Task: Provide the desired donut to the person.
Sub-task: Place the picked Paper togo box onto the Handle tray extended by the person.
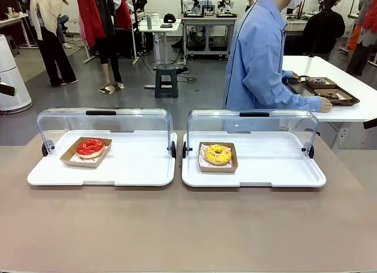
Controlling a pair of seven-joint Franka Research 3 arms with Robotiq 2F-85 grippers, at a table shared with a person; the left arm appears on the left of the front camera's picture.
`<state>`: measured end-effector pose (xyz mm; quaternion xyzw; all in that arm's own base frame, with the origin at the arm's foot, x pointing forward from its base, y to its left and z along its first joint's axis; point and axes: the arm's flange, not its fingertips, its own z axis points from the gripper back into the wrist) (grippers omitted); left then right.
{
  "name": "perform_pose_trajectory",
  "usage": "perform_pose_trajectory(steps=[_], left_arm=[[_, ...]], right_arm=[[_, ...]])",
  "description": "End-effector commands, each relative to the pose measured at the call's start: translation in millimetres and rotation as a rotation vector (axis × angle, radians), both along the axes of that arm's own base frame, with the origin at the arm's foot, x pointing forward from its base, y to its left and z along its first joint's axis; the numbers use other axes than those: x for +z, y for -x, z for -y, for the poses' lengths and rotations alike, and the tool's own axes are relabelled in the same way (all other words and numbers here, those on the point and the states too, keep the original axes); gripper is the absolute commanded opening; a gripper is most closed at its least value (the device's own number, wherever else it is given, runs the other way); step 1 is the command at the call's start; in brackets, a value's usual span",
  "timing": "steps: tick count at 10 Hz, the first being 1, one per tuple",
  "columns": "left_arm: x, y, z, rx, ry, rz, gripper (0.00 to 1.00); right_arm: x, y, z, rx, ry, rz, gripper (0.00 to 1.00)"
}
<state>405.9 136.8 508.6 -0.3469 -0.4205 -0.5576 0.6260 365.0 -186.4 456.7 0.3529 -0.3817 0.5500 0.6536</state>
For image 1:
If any round metal mannequin base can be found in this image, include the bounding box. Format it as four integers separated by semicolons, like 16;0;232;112
98;83;126;94

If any grey plastic step stool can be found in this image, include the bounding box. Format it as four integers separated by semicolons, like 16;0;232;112
154;64;179;99

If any seated person in black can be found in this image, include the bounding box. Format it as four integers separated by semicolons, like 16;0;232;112
303;0;346;55

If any white side table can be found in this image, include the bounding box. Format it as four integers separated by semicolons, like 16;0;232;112
0;12;38;49

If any chocolate sprinkled donut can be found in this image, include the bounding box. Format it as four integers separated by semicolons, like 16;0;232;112
319;91;340;101

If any small white background robot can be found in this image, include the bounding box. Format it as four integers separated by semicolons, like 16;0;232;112
217;0;236;14
181;0;201;14

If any black serving tray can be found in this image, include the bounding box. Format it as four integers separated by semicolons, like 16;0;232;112
284;75;361;108

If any yellow donut in paper tray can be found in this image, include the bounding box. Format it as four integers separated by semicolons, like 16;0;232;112
198;142;239;174

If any person in blue shirt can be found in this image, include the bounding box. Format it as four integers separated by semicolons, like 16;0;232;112
223;0;333;131

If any white standing desk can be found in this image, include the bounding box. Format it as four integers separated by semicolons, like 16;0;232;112
138;19;183;90

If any person's right forearm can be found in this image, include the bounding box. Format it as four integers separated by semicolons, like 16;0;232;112
259;84;322;112

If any yellow sprinkled donut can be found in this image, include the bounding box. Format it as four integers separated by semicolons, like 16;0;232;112
204;144;232;166

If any clear plastic tray lid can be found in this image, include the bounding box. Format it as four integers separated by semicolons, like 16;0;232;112
187;108;320;156
37;107;175;156

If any red glazed donut in tray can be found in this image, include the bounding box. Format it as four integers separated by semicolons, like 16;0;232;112
59;136;113;169

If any white plastic display tray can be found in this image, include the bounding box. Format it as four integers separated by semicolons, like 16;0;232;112
27;130;177;187
181;130;327;188

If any robot station table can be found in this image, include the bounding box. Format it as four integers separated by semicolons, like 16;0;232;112
180;12;238;61

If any white air purifier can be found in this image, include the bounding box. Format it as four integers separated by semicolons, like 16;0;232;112
0;34;32;111

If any white background workbench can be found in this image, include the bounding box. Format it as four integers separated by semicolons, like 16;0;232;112
284;13;310;38

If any person's right hand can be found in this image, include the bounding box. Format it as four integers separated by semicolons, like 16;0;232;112
320;97;333;113

